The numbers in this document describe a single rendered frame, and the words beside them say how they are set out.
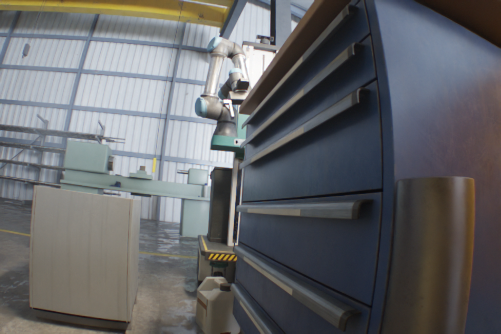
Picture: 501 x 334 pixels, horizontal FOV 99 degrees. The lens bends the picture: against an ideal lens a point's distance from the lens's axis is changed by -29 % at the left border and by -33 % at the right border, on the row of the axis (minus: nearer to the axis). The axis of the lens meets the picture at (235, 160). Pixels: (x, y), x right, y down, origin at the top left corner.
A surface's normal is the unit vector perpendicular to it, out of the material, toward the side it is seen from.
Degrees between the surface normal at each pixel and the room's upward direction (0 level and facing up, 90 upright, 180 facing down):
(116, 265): 90
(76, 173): 90
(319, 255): 90
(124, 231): 90
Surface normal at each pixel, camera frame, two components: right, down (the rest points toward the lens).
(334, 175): -0.98, -0.10
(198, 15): 0.26, -0.14
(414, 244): -0.87, -0.14
